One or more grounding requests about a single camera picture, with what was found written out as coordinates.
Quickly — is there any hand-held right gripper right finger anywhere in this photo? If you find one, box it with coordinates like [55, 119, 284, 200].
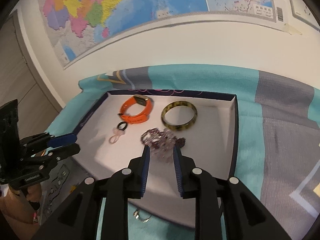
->
[173, 145, 292, 240]

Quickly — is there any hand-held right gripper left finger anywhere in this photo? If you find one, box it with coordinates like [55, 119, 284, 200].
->
[32, 145, 151, 240]

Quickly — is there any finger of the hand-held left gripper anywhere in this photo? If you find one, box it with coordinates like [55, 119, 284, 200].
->
[25, 144, 81, 167]
[21, 132, 77, 154]

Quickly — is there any clear crystal bead bracelet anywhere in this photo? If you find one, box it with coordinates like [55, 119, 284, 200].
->
[150, 130, 180, 162]

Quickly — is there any dark red bead bracelet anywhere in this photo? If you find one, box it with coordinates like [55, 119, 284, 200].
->
[140, 128, 186, 150]

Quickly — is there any green tortoiseshell bangle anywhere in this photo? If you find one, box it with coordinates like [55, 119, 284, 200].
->
[161, 100, 198, 132]

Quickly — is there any silver ring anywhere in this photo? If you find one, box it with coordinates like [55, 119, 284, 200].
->
[133, 209, 152, 223]

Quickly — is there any pink stone charm cord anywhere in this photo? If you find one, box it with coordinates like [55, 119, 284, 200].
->
[109, 127, 125, 144]

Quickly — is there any navy shallow cardboard box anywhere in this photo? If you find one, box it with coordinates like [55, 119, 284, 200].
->
[72, 89, 239, 229]

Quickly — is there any orange smartwatch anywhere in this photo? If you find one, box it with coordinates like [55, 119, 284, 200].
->
[118, 94, 153, 125]

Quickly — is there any person's left forearm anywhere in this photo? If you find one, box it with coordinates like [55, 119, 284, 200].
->
[10, 217, 40, 234]

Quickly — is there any person's left hand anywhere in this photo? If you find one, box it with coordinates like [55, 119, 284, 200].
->
[0, 184, 42, 220]

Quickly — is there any teal grey printed blanket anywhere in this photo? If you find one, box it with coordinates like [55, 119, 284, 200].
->
[37, 64, 320, 240]

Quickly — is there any masking tape piece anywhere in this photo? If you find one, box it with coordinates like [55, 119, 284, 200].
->
[284, 23, 303, 36]

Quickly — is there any beige door with grey frame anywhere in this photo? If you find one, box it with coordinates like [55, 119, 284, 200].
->
[0, 9, 63, 135]

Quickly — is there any colourful wall map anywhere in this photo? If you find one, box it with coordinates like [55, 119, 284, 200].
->
[37, 0, 285, 69]

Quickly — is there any white wall socket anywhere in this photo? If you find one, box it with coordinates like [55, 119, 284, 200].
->
[286, 0, 314, 20]

